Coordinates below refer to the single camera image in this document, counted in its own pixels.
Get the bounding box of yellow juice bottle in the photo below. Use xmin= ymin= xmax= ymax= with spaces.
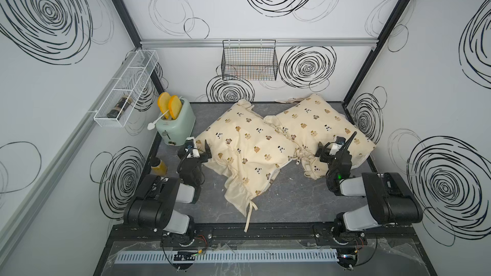
xmin=150 ymin=157 xmax=168 ymax=176

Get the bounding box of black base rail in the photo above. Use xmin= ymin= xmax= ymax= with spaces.
xmin=104 ymin=222 xmax=419 ymax=250

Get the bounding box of black wire wall basket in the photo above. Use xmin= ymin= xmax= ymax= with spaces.
xmin=221 ymin=39 xmax=279 ymax=81

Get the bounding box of yellow toast slice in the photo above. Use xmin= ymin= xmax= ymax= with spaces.
xmin=157 ymin=92 xmax=171 ymax=119
xmin=168 ymin=95 xmax=182 ymax=120

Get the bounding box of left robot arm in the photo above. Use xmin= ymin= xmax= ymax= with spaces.
xmin=124 ymin=137 xmax=212 ymax=242

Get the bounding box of mint green toaster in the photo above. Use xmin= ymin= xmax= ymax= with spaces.
xmin=156 ymin=98 xmax=196 ymax=146

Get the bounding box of white wire wall shelf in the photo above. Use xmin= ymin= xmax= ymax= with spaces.
xmin=93 ymin=49 xmax=159 ymax=128

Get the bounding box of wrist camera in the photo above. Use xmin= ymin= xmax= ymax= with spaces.
xmin=329 ymin=136 xmax=346 ymax=155
xmin=185 ymin=137 xmax=200 ymax=158

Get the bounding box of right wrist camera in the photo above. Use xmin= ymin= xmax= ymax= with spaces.
xmin=329 ymin=136 xmax=346 ymax=155

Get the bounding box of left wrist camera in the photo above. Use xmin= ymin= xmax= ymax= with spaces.
xmin=185 ymin=137 xmax=200 ymax=158

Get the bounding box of left yellow toast slice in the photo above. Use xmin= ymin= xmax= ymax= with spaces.
xmin=157 ymin=92 xmax=171 ymax=119

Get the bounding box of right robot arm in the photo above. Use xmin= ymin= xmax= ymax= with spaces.
xmin=315 ymin=133 xmax=423 ymax=244

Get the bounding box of right yellow toast slice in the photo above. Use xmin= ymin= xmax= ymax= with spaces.
xmin=168 ymin=95 xmax=182 ymax=120

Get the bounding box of white slotted cable duct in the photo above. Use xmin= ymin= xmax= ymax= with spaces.
xmin=115 ymin=249 xmax=339 ymax=264

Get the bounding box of cream bear-print pillow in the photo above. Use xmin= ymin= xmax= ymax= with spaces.
xmin=264 ymin=94 xmax=376 ymax=180
xmin=196 ymin=100 xmax=298 ymax=231

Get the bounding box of dark bottle in shelf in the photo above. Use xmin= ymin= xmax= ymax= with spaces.
xmin=106 ymin=96 xmax=132 ymax=119

